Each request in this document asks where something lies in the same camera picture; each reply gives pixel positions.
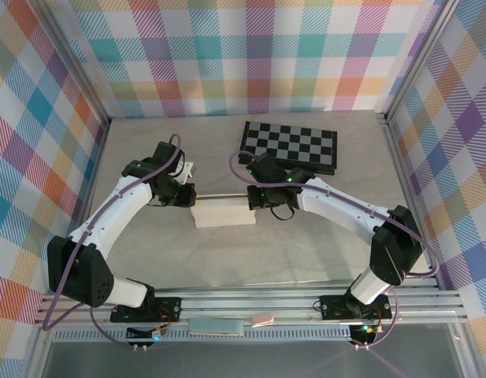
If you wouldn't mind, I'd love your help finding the white paper box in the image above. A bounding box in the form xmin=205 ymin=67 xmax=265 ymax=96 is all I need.
xmin=190 ymin=194 xmax=258 ymax=230

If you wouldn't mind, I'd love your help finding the black and white chessboard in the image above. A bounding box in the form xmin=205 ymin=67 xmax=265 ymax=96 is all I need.
xmin=238 ymin=120 xmax=339 ymax=177

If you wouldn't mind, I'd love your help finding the pink eraser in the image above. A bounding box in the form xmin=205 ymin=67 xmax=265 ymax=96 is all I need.
xmin=250 ymin=312 xmax=276 ymax=328

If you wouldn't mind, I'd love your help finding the light blue sponge pad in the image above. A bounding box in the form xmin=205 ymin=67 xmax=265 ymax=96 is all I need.
xmin=188 ymin=317 xmax=246 ymax=338

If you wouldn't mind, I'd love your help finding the small controller board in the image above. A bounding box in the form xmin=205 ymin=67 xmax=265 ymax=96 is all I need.
xmin=350 ymin=321 xmax=381 ymax=340
xmin=126 ymin=324 xmax=168 ymax=341

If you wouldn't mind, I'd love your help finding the perforated metal strip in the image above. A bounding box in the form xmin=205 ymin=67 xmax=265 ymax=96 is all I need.
xmin=53 ymin=328 xmax=354 ymax=343

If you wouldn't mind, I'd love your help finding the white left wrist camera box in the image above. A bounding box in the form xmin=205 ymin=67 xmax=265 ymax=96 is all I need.
xmin=173 ymin=160 xmax=197 ymax=185

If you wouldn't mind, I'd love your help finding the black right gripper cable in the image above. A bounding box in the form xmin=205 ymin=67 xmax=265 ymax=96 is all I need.
xmin=268 ymin=203 xmax=296 ymax=223

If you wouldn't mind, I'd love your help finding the aluminium side rail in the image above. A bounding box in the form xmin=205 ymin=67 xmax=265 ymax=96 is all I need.
xmin=63 ymin=117 xmax=112 ymax=295
xmin=378 ymin=112 xmax=443 ymax=291

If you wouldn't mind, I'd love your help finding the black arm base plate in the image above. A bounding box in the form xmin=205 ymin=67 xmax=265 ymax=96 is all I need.
xmin=110 ymin=295 xmax=183 ymax=324
xmin=318 ymin=293 xmax=394 ymax=321

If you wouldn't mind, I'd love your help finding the aluminium frame cross rail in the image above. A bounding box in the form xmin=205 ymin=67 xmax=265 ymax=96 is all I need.
xmin=33 ymin=277 xmax=469 ymax=328

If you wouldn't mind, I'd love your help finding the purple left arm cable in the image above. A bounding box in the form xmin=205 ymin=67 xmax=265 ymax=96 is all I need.
xmin=41 ymin=133 xmax=185 ymax=350

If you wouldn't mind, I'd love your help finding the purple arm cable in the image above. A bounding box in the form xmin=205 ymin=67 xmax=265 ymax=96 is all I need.
xmin=229 ymin=151 xmax=441 ymax=350
xmin=41 ymin=133 xmax=185 ymax=350

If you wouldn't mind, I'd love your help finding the aluminium frame post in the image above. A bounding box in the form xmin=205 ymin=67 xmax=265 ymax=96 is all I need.
xmin=382 ymin=0 xmax=462 ymax=125
xmin=39 ymin=0 xmax=112 ymax=127

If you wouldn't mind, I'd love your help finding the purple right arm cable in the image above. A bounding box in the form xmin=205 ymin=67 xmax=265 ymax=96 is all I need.
xmin=229 ymin=151 xmax=441 ymax=350

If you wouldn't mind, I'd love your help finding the grey metal base plate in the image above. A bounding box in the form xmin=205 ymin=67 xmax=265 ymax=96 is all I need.
xmin=28 ymin=339 xmax=476 ymax=378

